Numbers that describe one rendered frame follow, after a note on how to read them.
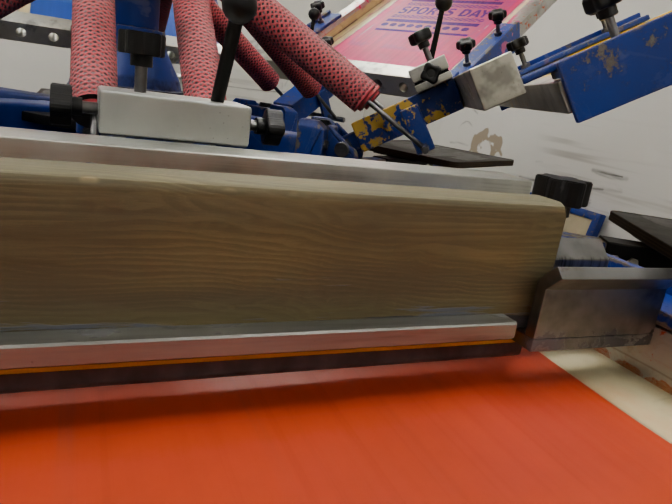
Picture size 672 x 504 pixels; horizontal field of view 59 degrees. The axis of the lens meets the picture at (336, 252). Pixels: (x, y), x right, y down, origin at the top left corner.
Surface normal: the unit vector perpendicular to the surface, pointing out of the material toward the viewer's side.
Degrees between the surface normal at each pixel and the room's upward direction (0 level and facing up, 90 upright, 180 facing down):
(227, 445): 0
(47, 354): 90
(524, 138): 90
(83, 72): 45
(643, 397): 0
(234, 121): 90
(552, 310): 90
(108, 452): 0
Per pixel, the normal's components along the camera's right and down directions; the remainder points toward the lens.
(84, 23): -0.11, -0.52
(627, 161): -0.91, -0.02
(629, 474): 0.14, -0.95
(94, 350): 0.40, 0.30
